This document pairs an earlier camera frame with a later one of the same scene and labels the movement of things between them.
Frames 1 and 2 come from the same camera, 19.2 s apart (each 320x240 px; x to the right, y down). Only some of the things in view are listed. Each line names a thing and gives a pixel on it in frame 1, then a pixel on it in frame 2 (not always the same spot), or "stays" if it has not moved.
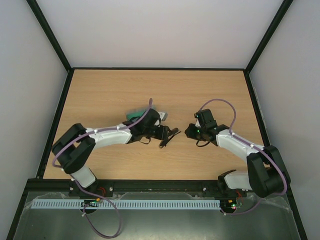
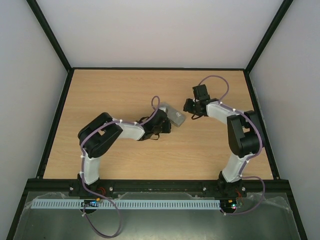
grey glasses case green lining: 133,114 to 177,116
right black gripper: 193,131 to 189,106
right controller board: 228,206 stays
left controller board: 92,203 stays
